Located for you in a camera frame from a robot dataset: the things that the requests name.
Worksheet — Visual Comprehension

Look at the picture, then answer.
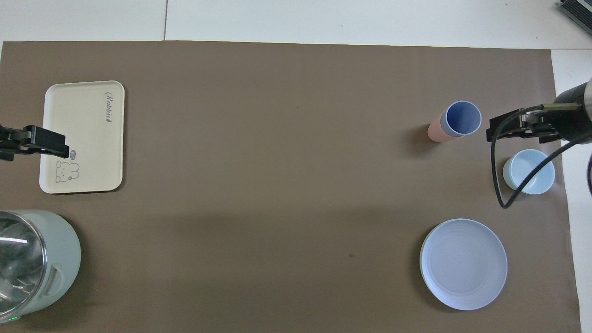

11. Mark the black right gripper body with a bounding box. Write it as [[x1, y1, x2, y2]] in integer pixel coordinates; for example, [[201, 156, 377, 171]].
[[554, 81, 591, 142]]

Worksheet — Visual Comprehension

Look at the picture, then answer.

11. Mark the blue plastic cup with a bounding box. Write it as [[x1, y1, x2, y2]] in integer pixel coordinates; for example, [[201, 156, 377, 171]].
[[440, 101, 482, 138]]

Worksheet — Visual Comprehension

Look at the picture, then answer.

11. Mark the pink plastic cup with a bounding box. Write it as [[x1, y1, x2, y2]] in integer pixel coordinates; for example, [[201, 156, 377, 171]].
[[427, 111, 456, 143]]

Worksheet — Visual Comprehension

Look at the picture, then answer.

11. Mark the cream rabbit print tray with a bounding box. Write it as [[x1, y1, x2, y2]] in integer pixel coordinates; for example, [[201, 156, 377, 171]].
[[39, 80, 125, 194]]

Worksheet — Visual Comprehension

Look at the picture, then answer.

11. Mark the light blue bowl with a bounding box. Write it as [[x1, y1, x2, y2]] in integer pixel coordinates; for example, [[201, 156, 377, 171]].
[[503, 149, 555, 195]]

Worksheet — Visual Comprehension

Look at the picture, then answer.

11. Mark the glass pot lid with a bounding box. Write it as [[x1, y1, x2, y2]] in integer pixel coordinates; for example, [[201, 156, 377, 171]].
[[0, 213, 48, 316]]

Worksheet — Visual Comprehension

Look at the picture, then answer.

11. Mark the pale green electric pot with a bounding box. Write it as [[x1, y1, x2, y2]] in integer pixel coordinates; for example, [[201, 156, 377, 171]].
[[0, 210, 82, 324]]

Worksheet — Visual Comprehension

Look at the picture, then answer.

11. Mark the grey ribbed device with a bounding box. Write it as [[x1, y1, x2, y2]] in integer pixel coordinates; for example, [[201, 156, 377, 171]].
[[557, 0, 592, 36]]

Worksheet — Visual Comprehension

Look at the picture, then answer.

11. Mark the blue round plate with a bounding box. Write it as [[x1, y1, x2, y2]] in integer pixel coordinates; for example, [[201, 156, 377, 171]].
[[419, 218, 508, 311]]

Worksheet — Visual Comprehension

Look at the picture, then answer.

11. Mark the brown table mat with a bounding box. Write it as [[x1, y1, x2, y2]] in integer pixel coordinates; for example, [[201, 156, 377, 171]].
[[0, 41, 582, 333]]

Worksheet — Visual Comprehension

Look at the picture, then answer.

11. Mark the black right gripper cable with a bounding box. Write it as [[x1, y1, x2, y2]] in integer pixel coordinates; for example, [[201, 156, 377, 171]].
[[490, 105, 592, 209]]

